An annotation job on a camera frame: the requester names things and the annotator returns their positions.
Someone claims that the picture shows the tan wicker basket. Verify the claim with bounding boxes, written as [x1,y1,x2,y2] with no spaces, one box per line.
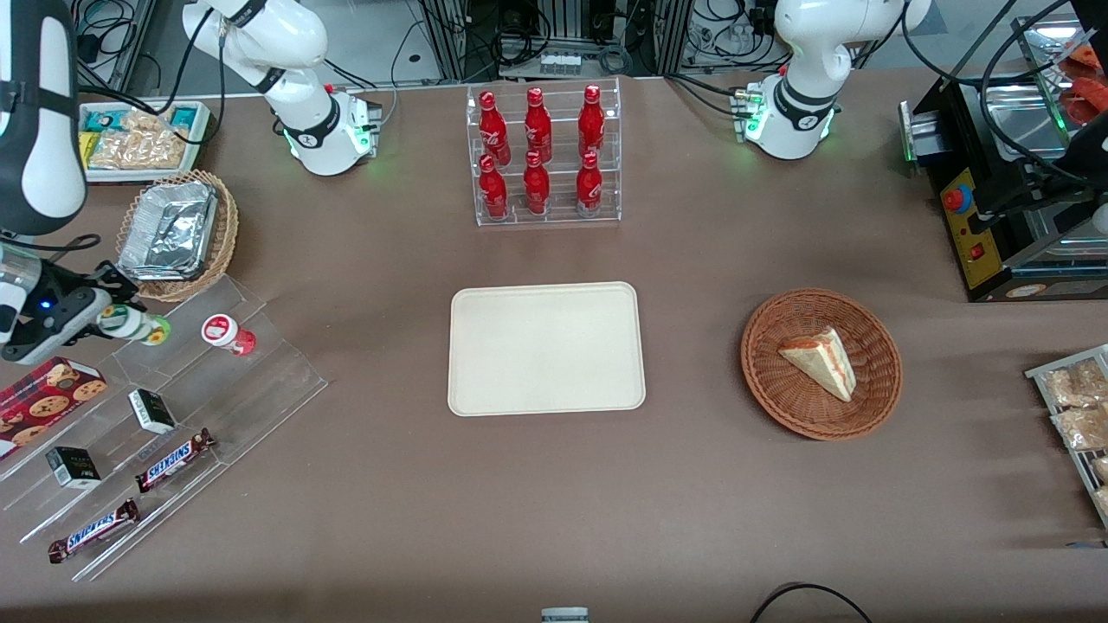
[115,170,240,303]

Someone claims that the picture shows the green gum bottle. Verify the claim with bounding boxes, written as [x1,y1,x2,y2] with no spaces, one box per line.
[95,305,171,347]

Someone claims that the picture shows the red cookie box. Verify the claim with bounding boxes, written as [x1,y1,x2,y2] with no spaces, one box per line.
[0,356,108,459]

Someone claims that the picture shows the red food packet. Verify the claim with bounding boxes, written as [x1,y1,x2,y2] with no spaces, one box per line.
[1060,39,1108,122]

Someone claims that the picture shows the round brown wicker basket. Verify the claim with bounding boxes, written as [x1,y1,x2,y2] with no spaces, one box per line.
[740,288,904,441]

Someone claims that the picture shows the cream plastic tray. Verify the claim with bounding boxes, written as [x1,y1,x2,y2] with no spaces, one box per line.
[448,281,647,418]

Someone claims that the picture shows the clear acrylic bottle rack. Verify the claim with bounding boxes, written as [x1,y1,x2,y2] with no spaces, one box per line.
[466,76,622,228]

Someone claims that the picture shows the wrapped triangle sandwich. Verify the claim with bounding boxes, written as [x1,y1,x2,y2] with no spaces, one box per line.
[777,326,858,403]

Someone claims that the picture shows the white wire rack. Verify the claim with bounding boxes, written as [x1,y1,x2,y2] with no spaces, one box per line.
[1025,344,1108,529]

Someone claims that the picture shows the white plastic bin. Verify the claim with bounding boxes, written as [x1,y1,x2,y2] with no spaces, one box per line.
[76,100,217,185]

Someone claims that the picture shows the aluminium foil containers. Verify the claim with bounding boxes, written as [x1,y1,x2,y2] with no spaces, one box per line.
[119,180,218,282]

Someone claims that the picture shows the clear bag of granola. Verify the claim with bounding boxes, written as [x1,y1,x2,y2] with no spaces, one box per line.
[89,108,190,170]

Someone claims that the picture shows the black cable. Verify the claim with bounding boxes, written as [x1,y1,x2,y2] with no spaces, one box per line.
[749,581,875,623]

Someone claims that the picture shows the red cola bottle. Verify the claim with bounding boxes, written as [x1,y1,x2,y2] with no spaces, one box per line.
[479,154,509,219]
[523,151,551,215]
[576,151,603,217]
[478,90,512,165]
[525,87,553,164]
[578,84,606,158]

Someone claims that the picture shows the red gum bottle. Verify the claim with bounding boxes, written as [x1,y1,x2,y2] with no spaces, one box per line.
[202,313,257,357]

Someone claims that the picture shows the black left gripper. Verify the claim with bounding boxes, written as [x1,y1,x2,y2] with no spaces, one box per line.
[1066,109,1108,183]

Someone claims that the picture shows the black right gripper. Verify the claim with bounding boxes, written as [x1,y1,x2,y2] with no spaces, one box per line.
[0,262,141,365]

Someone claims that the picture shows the clear acrylic tiered stand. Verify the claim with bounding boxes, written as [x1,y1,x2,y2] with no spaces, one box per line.
[0,275,330,582]

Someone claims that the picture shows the brown Snickers bar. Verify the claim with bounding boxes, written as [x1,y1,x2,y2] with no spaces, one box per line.
[135,428,217,494]
[48,498,141,565]

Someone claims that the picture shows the small black box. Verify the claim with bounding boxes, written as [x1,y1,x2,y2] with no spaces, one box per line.
[45,446,102,491]
[128,389,177,435]

